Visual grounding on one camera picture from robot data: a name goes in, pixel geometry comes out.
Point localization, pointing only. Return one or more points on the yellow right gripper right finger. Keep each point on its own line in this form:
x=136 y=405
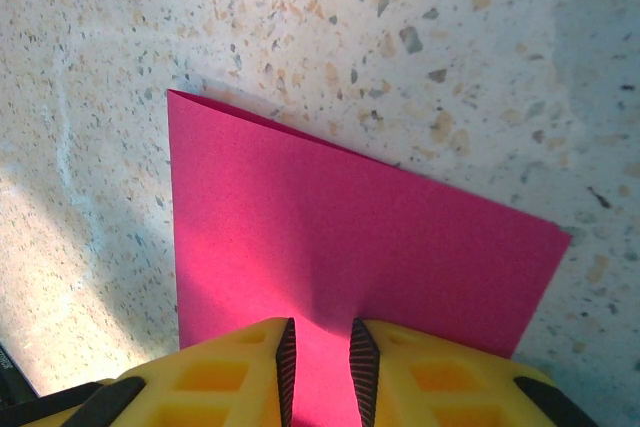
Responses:
x=435 y=387

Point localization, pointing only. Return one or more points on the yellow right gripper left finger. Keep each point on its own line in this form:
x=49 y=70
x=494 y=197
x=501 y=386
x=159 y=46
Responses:
x=225 y=382

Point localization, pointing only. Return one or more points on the pink square paper sheet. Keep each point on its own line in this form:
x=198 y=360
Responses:
x=350 y=227

